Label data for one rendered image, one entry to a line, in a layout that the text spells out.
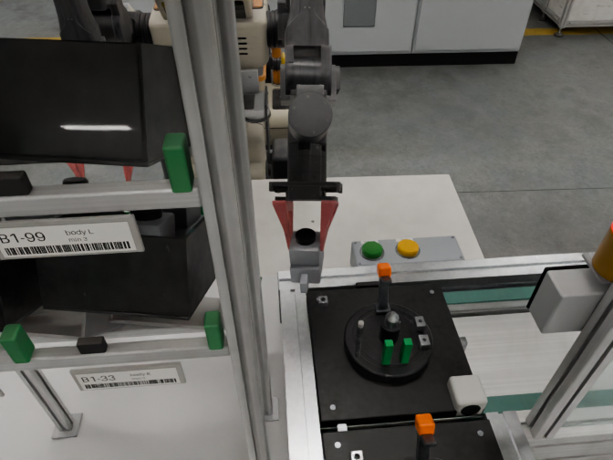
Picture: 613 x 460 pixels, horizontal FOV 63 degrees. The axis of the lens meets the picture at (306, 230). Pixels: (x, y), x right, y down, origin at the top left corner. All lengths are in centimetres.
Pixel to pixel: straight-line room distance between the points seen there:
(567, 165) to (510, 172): 35
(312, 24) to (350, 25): 298
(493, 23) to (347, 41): 103
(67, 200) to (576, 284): 50
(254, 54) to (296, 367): 78
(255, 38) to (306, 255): 69
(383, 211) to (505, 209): 155
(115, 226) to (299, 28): 50
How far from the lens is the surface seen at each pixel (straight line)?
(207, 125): 27
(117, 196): 31
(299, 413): 77
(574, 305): 62
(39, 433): 97
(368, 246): 97
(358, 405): 77
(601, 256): 60
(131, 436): 91
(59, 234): 33
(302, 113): 65
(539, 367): 95
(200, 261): 46
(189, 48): 25
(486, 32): 401
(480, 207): 269
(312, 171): 71
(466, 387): 79
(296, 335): 85
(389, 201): 125
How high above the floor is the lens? 165
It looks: 43 degrees down
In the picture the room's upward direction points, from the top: straight up
